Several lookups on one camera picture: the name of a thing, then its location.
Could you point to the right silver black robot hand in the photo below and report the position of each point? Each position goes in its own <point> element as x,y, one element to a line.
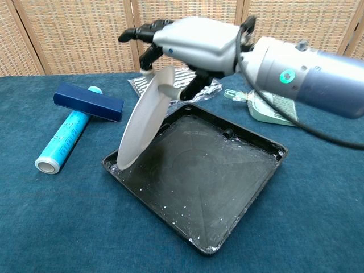
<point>196,47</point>

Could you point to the white round plate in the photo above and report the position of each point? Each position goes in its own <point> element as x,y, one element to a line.
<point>146,122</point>

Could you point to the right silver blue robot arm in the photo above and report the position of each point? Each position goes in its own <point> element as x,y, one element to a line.
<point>310,74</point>

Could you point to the black square plastic tray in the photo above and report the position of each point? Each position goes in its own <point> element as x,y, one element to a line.
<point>199,182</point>

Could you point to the striped cloth in plastic bag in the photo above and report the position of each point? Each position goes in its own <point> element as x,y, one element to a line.
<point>186,78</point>

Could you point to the mint green dustpan brush set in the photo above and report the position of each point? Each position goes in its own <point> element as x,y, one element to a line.
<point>264,112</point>

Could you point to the dark blue rectangular box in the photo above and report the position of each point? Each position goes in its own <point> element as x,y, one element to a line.
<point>88,102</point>

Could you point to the woven rattan folding screen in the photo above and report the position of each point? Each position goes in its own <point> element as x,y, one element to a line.
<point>71,34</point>

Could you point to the light blue film roll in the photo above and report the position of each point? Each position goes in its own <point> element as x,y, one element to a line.
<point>64,136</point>

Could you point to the teal velvet tablecloth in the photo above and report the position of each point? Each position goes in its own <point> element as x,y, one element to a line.
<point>57,216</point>

